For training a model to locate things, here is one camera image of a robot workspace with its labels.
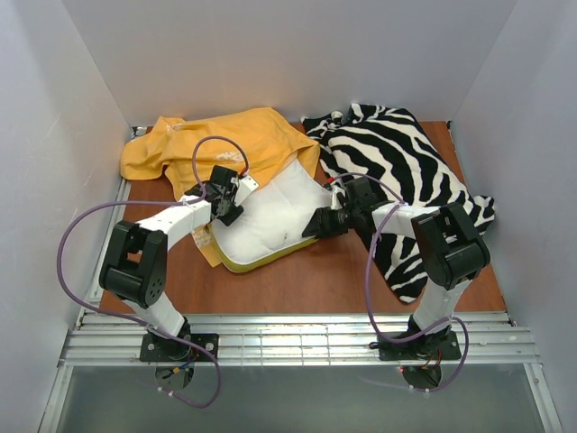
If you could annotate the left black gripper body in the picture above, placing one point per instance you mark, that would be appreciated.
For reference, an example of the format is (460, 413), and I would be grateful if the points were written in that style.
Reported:
(227, 207)

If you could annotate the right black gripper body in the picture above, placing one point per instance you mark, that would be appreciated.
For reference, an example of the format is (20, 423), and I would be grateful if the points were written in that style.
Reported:
(328, 221)

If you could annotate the white pillow yellow edge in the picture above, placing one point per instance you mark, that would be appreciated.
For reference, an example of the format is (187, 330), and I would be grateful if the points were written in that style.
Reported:
(273, 220)

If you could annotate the yellow pillowcase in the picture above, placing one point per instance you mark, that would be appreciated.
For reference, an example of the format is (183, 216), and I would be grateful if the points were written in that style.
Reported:
(259, 142)

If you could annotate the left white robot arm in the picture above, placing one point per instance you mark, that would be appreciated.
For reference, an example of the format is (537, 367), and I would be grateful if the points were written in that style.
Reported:
(136, 260)

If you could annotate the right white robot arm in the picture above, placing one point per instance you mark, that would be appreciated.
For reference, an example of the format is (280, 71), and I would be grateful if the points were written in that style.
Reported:
(450, 247)

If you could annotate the zebra striped blanket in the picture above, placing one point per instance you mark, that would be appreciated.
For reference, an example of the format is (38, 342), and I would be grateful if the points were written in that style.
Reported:
(391, 146)

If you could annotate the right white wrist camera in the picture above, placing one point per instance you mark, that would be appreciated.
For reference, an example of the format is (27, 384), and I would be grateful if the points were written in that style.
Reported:
(337, 194)

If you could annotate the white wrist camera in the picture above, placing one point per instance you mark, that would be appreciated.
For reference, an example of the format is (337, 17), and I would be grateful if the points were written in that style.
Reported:
(337, 194)
(246, 186)

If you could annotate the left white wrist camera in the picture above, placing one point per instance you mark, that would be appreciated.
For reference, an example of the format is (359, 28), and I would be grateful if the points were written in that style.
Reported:
(246, 186)

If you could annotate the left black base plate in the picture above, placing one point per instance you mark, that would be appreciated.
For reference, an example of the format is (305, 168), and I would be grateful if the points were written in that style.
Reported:
(158, 349)

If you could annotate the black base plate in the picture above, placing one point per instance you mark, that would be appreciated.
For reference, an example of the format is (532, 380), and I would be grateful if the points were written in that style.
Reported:
(444, 347)
(158, 349)

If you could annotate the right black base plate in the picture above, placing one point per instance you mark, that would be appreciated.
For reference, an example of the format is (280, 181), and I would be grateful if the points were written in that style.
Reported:
(444, 347)

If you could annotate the aluminium rail frame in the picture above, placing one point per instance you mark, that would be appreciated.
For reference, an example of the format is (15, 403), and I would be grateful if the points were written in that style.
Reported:
(294, 348)

